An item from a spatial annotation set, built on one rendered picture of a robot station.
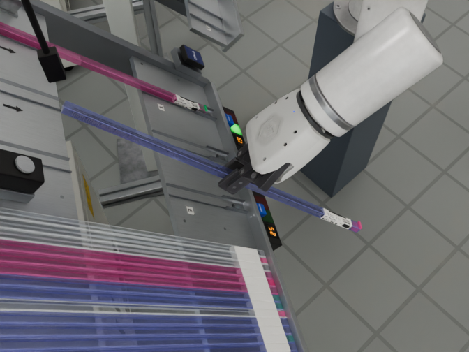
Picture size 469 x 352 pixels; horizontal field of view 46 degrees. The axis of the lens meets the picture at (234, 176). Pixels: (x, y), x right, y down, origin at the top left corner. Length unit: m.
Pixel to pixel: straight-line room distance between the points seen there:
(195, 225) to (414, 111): 1.40
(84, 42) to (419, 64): 0.60
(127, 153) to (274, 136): 1.29
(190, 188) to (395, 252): 1.03
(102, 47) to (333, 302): 1.06
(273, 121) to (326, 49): 0.72
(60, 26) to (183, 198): 0.36
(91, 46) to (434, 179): 1.33
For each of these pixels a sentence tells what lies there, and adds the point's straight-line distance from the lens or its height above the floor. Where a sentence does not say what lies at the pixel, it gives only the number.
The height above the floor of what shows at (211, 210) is 0.79.
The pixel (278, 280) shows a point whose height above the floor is 0.73.
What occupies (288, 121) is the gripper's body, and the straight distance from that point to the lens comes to 0.72.
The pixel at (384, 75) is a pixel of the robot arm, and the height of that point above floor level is 1.15.
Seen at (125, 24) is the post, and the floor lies 0.69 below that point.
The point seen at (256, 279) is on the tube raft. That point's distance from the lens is 0.94.
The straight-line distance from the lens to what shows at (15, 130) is 0.79.
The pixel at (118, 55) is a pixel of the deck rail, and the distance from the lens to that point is 1.08.
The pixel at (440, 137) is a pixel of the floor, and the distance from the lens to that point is 2.12.
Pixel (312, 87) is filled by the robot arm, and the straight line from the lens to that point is 0.70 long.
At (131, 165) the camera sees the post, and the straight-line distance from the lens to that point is 1.95.
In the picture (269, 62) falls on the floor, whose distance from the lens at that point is 2.21.
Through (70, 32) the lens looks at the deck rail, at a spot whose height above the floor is 0.94.
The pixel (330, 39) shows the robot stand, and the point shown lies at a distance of 1.42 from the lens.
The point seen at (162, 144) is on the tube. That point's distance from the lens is 0.74.
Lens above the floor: 1.64
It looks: 60 degrees down
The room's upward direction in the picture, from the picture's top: straight up
